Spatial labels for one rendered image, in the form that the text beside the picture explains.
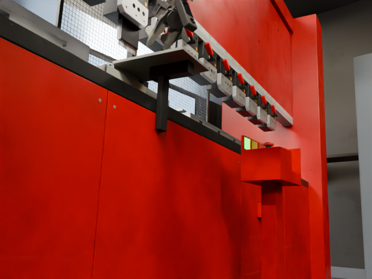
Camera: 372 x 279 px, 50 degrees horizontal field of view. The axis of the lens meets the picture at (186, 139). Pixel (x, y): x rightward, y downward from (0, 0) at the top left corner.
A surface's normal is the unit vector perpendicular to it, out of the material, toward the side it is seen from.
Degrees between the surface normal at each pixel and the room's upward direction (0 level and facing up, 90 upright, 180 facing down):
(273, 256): 90
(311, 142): 90
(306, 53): 90
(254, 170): 90
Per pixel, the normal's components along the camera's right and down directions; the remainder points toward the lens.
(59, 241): 0.87, -0.07
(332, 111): -0.65, -0.19
